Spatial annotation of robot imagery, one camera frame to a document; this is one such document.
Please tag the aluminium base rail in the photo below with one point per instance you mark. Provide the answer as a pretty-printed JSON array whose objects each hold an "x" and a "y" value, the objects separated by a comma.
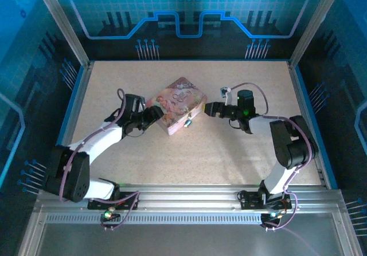
[{"x": 186, "y": 196}]

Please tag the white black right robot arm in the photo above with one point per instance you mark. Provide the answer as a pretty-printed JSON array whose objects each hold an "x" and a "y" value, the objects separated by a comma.
[{"x": 286, "y": 141}]

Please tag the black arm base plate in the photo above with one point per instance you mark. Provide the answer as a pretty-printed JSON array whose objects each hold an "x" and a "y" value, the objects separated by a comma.
[
  {"x": 126, "y": 205},
  {"x": 249, "y": 200}
]

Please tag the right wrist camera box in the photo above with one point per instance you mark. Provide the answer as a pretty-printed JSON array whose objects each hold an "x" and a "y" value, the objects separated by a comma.
[{"x": 225, "y": 91}]

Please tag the pink illustrated tin box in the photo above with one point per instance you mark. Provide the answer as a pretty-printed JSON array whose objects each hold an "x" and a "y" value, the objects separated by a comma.
[{"x": 183, "y": 95}]

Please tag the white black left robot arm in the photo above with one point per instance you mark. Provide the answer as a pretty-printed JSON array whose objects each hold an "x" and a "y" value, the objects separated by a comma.
[{"x": 100, "y": 138}]

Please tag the grey metal panel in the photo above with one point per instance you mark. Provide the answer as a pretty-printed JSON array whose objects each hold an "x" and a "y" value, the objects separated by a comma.
[{"x": 172, "y": 241}]

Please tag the small blue silver padlock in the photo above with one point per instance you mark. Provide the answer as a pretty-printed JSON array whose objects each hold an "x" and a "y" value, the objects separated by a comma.
[{"x": 188, "y": 123}]

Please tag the aluminium frame post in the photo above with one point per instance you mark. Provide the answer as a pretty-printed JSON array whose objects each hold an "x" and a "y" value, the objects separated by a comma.
[
  {"x": 67, "y": 29},
  {"x": 312, "y": 29}
]

